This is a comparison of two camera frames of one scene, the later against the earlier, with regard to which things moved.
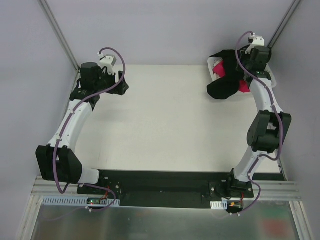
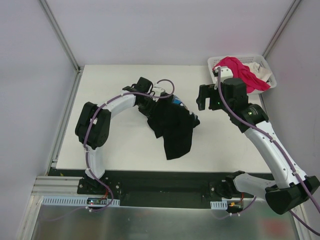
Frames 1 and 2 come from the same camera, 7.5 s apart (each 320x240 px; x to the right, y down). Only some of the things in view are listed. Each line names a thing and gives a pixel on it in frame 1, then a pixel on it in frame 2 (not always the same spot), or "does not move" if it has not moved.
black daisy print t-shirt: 226,87 -> 171,119
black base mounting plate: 161,189 does not move
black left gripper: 121,85 -> 151,107
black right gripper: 242,69 -> 206,93
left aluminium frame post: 59,33 does not move
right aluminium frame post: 285,23 does not move
